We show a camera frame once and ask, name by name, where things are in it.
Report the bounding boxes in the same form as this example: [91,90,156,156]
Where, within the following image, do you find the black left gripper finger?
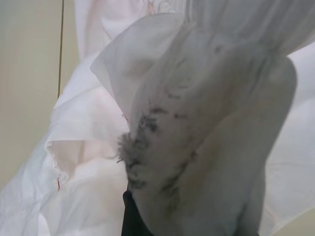
[121,190,155,236]

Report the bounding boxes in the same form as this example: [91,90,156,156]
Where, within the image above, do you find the white shorts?
[0,0,315,236]

